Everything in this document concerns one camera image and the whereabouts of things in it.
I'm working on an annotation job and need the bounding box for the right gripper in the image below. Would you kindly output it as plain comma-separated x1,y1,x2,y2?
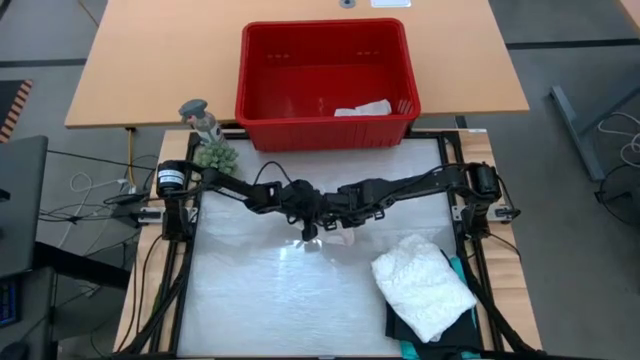
322,178,387,234

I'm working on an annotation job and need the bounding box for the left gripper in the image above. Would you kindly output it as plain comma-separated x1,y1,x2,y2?
278,178,327,243

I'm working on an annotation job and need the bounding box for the small pinkish white garment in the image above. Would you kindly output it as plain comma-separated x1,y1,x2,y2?
319,227,357,248

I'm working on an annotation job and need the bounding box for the black jacket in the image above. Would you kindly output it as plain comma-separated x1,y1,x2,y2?
384,249,482,354

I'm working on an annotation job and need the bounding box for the thin plain white cloth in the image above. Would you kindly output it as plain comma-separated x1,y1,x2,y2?
333,98,394,119

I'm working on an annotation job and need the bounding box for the teal garment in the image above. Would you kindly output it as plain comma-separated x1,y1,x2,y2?
398,254,482,360

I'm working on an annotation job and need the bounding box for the red plastic laundry bin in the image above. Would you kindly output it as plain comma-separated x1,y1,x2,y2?
234,18,422,154

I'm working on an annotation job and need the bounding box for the green potted succulent plant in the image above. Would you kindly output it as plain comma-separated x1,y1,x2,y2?
193,141,240,176

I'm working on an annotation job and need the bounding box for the clear spray bottle grey head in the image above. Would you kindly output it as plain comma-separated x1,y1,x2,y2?
178,98,229,149

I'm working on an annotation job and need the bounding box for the orange wooden desk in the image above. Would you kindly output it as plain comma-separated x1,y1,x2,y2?
615,0,640,31
63,0,531,130

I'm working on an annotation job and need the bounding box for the grey metal desk leg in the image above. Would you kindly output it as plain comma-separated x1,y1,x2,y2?
549,74,640,182

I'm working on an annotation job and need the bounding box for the dark grey laptop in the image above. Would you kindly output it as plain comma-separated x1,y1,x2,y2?
0,134,50,281

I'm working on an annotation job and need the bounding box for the black orange striped mat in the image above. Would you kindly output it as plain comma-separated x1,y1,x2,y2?
0,78,34,145

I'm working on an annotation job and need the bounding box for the black aluminium table frame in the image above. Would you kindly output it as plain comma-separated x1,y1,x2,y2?
119,129,541,360

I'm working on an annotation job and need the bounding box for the yellow cable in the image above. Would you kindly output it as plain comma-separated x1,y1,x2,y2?
127,127,137,187

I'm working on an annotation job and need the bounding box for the white floor cable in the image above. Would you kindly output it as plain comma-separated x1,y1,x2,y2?
597,110,640,169

